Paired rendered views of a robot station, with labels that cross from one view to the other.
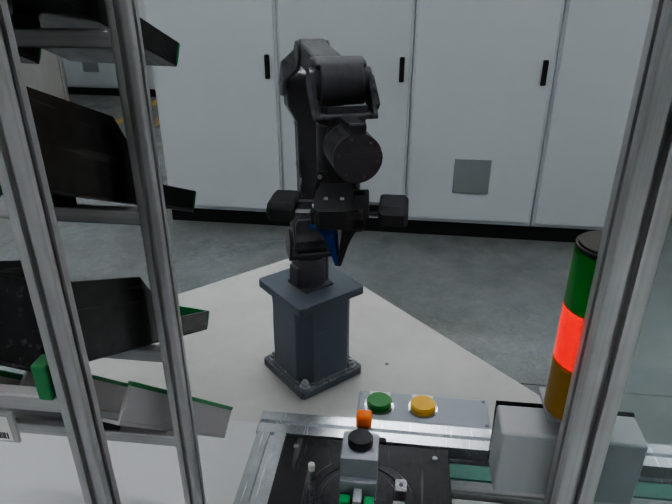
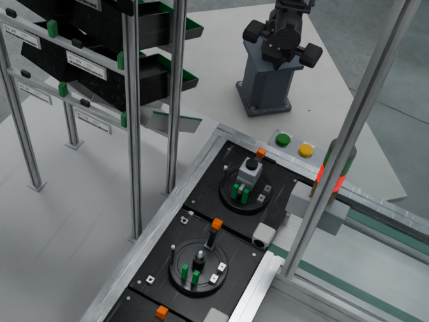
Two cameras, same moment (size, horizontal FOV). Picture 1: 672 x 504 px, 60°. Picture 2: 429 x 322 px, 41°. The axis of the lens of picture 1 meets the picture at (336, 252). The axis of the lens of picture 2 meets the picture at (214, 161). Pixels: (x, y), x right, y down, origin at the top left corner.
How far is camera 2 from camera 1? 0.70 m
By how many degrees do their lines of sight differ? 29
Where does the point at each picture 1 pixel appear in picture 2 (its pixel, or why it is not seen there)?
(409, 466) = (279, 179)
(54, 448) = not seen: hidden behind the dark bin
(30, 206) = (132, 78)
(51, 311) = (131, 105)
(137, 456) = not seen: hidden behind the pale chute
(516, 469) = (294, 207)
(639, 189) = (339, 142)
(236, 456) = (201, 138)
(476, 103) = not seen: outside the picture
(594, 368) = (318, 188)
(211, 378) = (202, 84)
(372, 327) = (313, 80)
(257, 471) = (205, 154)
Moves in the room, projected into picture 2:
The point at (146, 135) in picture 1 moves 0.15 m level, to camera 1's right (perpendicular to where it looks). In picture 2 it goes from (181, 25) to (253, 49)
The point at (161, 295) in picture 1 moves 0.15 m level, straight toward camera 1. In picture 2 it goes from (174, 81) to (168, 135)
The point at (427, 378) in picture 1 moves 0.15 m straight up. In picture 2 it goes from (328, 128) to (341, 96)
